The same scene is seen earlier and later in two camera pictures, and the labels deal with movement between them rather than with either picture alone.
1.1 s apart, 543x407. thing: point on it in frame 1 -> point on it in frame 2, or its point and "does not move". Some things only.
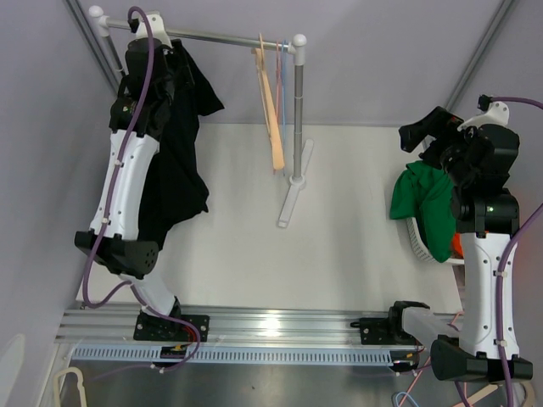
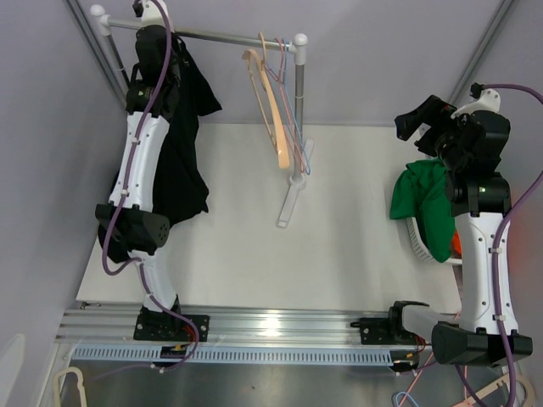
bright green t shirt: [423, 192] does not move
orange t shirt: [457, 248] does not move
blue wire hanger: [283, 47] -> [292, 110]
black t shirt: [182, 191] does not move
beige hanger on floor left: [80, 383] does not move
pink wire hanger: [277, 86] -> [278, 80]
